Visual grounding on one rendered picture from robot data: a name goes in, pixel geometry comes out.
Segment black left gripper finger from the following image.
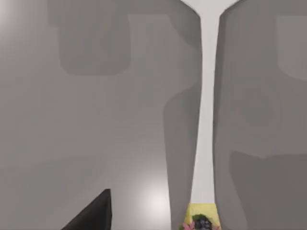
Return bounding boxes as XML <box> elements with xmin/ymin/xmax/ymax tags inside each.
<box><xmin>60</xmin><ymin>188</ymin><xmax>113</xmax><ymax>230</ymax></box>

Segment yellow plant pot with flowers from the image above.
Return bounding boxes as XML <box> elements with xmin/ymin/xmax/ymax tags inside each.
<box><xmin>180</xmin><ymin>202</ymin><xmax>222</xmax><ymax>230</ymax></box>

